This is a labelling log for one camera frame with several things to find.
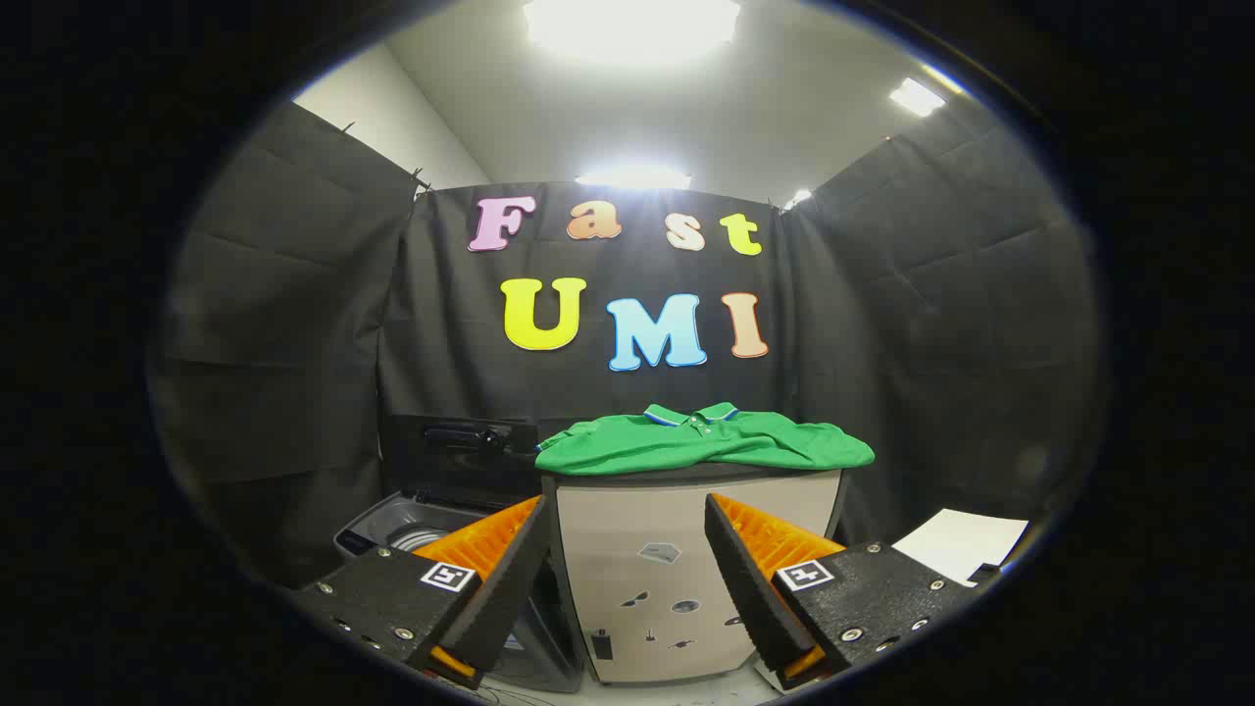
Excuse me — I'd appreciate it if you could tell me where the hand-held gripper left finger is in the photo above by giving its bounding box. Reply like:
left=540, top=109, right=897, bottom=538
left=294, top=495, right=552, bottom=690

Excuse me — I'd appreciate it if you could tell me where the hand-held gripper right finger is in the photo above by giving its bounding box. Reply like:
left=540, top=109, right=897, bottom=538
left=704, top=493, right=977, bottom=692

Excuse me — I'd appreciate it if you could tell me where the dark washing machine lid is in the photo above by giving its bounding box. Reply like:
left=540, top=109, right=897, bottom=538
left=382, top=414, right=545, bottom=511

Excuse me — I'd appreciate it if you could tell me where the grey washing machine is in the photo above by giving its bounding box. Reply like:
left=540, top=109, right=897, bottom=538
left=333, top=490, right=586, bottom=693

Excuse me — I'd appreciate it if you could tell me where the green polo shirt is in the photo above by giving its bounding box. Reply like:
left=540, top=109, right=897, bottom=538
left=534, top=402, right=876, bottom=478

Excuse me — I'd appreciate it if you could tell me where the beige cabinet with dark top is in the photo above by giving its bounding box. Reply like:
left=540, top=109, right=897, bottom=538
left=541, top=461, right=849, bottom=684

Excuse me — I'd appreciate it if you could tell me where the white paper sheet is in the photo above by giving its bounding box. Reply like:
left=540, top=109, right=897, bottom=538
left=892, top=508, right=1030, bottom=587

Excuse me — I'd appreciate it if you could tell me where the black backdrop cloth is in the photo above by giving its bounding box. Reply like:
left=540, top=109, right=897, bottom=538
left=147, top=98, right=1109, bottom=589

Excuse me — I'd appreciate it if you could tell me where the large ceiling light panel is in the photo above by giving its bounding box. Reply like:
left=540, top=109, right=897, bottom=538
left=523, top=0, right=741, bottom=65

